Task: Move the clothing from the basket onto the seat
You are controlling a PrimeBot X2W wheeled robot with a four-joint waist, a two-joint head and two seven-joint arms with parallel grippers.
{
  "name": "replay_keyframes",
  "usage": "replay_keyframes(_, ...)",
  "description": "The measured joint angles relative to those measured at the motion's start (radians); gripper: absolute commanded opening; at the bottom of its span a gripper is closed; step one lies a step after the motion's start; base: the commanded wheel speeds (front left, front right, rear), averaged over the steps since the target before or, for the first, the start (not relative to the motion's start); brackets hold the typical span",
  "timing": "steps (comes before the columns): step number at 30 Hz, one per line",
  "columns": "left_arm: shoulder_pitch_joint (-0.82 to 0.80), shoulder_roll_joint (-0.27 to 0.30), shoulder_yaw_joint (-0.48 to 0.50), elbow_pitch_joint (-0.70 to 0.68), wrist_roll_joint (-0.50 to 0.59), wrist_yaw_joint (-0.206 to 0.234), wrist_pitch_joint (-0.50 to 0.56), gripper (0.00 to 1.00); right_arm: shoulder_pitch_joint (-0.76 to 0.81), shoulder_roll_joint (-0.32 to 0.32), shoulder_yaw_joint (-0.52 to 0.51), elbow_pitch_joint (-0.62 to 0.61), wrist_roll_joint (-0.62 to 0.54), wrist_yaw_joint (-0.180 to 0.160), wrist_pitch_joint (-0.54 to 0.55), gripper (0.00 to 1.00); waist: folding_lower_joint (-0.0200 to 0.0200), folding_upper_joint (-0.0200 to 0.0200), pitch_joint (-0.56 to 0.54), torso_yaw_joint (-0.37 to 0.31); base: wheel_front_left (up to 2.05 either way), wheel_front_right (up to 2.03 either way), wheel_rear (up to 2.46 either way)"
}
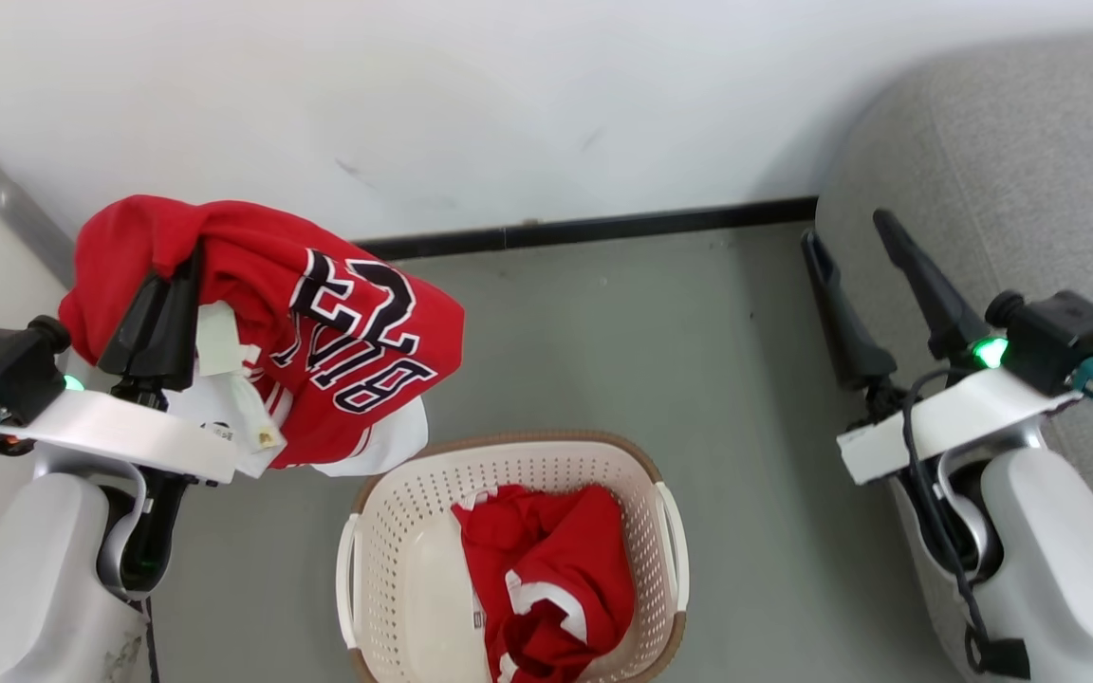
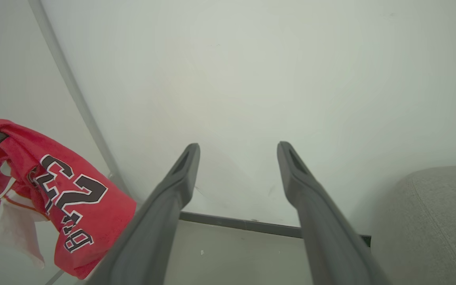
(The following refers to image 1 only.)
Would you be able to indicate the grey wall pipe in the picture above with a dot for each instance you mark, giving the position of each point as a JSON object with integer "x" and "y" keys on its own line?
{"x": 15, "y": 204}

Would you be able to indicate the red white-trimmed garment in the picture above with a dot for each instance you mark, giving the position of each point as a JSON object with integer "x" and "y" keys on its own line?
{"x": 556, "y": 560}

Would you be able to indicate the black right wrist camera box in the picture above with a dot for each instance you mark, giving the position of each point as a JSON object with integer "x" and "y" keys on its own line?
{"x": 1064, "y": 337}

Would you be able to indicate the cream perforated laundry basket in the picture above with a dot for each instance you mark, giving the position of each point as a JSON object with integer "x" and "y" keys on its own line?
{"x": 404, "y": 531}

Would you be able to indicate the black skirting board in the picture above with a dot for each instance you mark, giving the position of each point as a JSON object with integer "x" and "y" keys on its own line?
{"x": 603, "y": 228}

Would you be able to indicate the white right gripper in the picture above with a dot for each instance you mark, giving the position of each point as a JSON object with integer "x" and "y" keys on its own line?
{"x": 969, "y": 413}

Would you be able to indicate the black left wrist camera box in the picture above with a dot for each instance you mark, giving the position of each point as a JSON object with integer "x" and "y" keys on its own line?
{"x": 1, "y": 365}

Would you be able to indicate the red lettered sports jersey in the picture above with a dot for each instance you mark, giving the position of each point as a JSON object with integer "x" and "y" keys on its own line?
{"x": 252, "y": 256}

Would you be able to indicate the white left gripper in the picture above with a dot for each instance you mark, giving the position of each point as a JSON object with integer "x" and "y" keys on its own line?
{"x": 129, "y": 432}

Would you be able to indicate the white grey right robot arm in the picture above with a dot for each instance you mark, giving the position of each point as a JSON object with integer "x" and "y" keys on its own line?
{"x": 1068, "y": 560}

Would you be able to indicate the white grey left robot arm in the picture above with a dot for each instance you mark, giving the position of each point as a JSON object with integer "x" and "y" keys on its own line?
{"x": 25, "y": 579}

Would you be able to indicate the grey fabric sofa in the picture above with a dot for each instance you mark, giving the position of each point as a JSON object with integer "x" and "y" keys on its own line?
{"x": 1011, "y": 171}

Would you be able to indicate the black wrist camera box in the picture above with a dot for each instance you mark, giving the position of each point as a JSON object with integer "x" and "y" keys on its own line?
{"x": 1, "y": 365}
{"x": 1064, "y": 337}

